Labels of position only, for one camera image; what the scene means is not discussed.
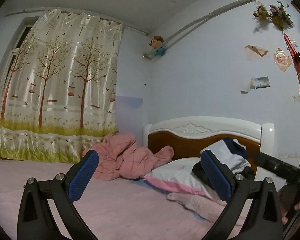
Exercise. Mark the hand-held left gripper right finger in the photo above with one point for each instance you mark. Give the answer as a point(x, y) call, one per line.
point(215, 177)

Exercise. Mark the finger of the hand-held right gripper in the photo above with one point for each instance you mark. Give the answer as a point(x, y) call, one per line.
point(272, 165)

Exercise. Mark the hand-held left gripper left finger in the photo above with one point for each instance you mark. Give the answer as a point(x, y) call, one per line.
point(82, 177)

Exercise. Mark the white and navy baseball jacket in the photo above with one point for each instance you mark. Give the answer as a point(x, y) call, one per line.
point(225, 150)

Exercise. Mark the person's right hand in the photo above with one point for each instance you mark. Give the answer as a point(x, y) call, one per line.
point(290, 200)

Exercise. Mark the black cloth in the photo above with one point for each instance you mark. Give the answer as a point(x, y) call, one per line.
point(197, 171)

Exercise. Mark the beige fleece blanket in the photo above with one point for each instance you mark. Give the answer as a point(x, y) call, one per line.
point(197, 205)

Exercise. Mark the white and pink pillow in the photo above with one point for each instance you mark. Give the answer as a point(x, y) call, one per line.
point(175, 175)

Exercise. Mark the small paper scrap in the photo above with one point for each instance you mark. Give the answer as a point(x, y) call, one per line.
point(297, 98)

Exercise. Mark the pink quilt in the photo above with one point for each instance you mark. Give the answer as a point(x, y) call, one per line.
point(130, 160)

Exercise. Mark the white and wooden headboard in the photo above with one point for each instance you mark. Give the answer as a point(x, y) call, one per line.
point(202, 127)

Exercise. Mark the bed with pink sheet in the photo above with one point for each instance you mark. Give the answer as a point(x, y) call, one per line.
point(130, 212)

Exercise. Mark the light blue cloth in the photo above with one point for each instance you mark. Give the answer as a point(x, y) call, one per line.
point(142, 183)

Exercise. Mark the red hanging ornament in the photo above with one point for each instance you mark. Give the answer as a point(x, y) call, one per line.
point(299, 72)

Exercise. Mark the tree print curtain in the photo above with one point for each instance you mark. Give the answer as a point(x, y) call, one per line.
point(65, 80)

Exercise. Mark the dried flower bouquet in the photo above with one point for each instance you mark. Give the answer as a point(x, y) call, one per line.
point(279, 15)

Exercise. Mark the dried yellow flower bunch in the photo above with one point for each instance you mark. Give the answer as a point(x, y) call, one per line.
point(260, 11)

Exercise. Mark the plush doll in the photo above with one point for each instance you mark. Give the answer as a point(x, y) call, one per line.
point(157, 42)

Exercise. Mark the white framed window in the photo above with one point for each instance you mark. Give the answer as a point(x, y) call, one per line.
point(17, 45)

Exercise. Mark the blue wall postcard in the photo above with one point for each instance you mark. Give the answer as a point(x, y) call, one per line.
point(261, 82)

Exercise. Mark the shiny wall card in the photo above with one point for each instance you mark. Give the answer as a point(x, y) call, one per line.
point(282, 60)

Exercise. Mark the small wall card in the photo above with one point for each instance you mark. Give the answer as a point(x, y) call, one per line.
point(293, 44)

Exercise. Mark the peeling wall paper sheet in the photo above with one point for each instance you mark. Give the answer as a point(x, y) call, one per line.
point(255, 52)

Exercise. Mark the white wall pipe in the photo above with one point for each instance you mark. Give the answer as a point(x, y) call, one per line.
point(202, 17)
point(190, 31)

